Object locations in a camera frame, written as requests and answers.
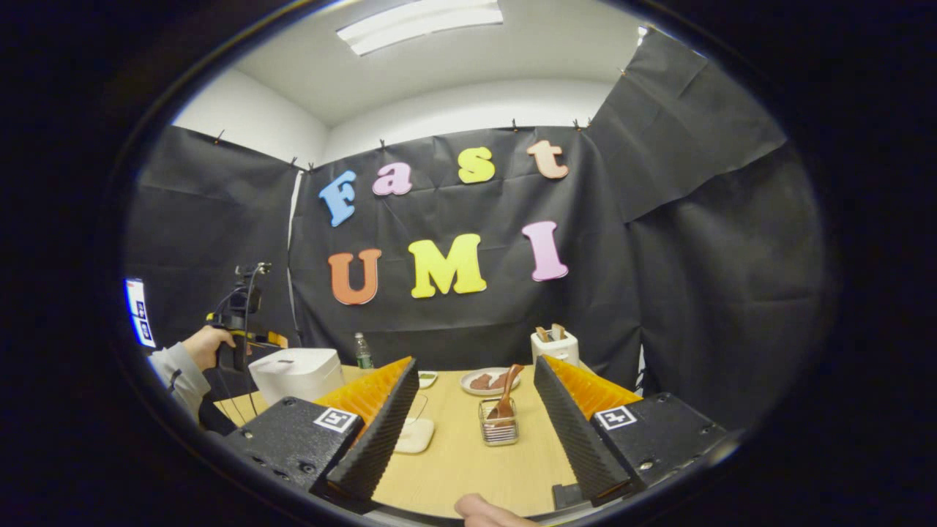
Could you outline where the computer monitor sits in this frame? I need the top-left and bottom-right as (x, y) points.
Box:
(124, 278), (157, 349)

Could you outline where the white toaster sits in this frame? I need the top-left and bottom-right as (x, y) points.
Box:
(531, 330), (580, 367)

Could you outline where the long ceiling light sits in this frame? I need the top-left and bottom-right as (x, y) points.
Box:
(336, 0), (504, 57)

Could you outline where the white square dish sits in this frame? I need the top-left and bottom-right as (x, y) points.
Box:
(394, 417), (436, 455)

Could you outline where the black backdrop cloth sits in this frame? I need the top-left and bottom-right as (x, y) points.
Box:
(124, 29), (832, 433)

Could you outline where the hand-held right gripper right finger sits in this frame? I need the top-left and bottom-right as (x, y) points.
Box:
(533, 355), (729, 506)

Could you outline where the white round plate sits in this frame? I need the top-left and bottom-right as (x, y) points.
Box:
(459, 367), (522, 397)

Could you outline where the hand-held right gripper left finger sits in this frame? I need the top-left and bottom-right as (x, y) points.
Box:
(223, 356), (420, 506)

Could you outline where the metal wire chopstick holder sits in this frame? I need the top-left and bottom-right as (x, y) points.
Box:
(479, 396), (520, 446)

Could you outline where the white rice cooker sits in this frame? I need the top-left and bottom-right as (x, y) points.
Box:
(249, 348), (346, 408)

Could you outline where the brown wooden spoon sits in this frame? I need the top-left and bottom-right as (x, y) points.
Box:
(486, 364), (525, 424)

